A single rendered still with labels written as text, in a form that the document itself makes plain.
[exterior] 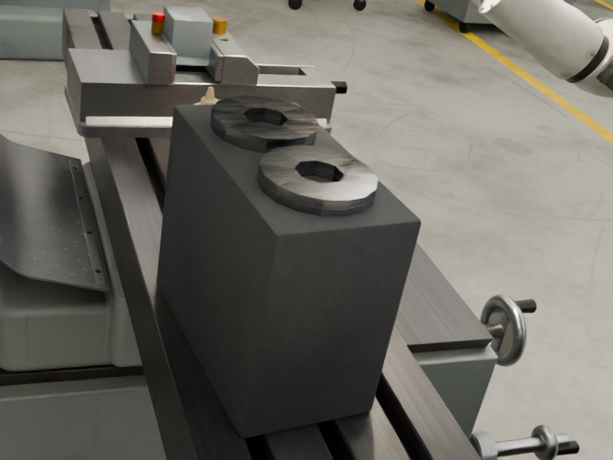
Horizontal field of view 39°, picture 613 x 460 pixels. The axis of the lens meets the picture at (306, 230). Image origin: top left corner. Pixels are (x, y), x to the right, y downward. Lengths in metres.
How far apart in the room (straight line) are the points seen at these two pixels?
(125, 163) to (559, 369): 1.74
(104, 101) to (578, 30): 0.57
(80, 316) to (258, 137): 0.40
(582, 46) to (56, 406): 0.73
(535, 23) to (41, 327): 0.64
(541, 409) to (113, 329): 1.58
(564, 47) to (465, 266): 1.94
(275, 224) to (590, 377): 2.05
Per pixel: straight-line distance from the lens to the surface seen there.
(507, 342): 1.44
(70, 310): 1.00
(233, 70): 1.14
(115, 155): 1.08
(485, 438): 1.38
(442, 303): 1.29
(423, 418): 0.75
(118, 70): 1.16
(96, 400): 1.07
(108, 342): 1.03
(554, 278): 2.99
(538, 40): 1.01
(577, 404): 2.46
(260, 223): 0.60
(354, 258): 0.62
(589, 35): 1.03
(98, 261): 1.01
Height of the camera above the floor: 1.40
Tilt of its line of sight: 29 degrees down
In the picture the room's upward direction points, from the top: 11 degrees clockwise
